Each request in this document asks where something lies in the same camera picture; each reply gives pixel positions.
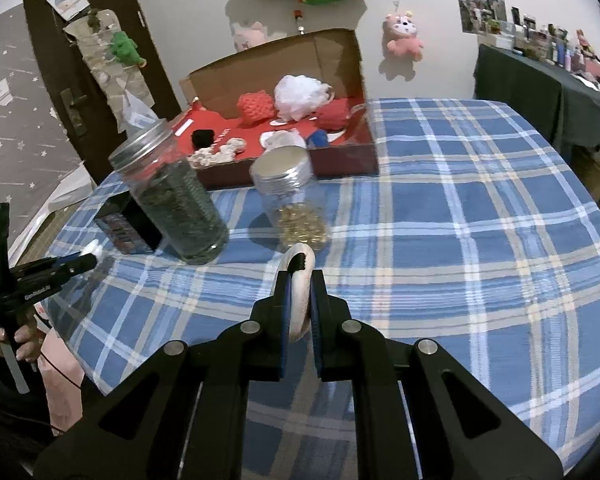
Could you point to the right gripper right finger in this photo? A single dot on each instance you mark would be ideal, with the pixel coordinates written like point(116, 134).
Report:
point(419, 414)

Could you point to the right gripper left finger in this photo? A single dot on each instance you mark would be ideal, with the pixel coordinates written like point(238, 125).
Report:
point(182, 413)

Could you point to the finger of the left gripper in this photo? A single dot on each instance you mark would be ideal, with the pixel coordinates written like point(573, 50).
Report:
point(45, 268)
point(34, 281)

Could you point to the cream knitted scrunchie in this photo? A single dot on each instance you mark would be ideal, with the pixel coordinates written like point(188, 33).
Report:
point(225, 154)

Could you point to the beige powder puff black band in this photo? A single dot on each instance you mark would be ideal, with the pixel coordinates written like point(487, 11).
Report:
point(299, 262)

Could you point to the black knitted scrunchie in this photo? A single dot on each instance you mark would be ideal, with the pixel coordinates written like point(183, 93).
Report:
point(202, 138)

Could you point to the coral foam net ball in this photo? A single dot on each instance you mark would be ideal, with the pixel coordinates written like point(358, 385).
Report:
point(255, 107)

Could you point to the white tissue sheet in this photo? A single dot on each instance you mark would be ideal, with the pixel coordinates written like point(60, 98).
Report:
point(271, 140)

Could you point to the blue sponge cloth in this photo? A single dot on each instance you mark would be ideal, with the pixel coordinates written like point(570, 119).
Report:
point(318, 139)

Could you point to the white mesh bath pouf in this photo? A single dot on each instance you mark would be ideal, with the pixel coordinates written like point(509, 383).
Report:
point(296, 97)

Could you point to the red plush miffy toy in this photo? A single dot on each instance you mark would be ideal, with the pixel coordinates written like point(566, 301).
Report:
point(336, 115)

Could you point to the person's left hand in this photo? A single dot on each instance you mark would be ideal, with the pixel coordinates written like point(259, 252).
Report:
point(28, 339)

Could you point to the floral beauty cream tin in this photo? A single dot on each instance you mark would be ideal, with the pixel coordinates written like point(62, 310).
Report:
point(127, 226)

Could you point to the glass jar dark contents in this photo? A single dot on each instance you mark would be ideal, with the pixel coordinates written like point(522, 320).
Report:
point(166, 186)

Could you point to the dark wooden door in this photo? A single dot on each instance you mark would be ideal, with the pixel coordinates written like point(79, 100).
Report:
point(61, 65)

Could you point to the clear plastic bag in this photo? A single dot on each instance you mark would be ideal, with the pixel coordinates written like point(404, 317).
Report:
point(136, 114)

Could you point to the blue plaid tablecloth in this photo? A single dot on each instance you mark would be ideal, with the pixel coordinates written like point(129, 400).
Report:
point(474, 233)

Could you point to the hanging door organizer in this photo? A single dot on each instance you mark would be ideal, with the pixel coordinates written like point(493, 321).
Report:
point(93, 35)

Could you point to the green plush dinosaur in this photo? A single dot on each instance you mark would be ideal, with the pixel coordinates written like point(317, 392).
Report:
point(124, 49)

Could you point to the glass jar gold contents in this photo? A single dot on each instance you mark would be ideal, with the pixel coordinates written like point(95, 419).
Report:
point(291, 196)

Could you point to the pale pink plush bear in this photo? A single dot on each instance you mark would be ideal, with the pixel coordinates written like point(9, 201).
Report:
point(247, 37)

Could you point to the cardboard box red lining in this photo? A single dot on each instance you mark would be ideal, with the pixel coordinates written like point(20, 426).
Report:
point(331, 56)

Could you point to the dark green side table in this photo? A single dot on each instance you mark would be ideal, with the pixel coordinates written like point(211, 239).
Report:
point(559, 106)

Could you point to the pink plush cat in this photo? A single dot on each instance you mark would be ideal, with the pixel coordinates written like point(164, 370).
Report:
point(402, 36)

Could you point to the door handle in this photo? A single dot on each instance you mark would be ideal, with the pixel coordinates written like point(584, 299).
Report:
point(72, 106)

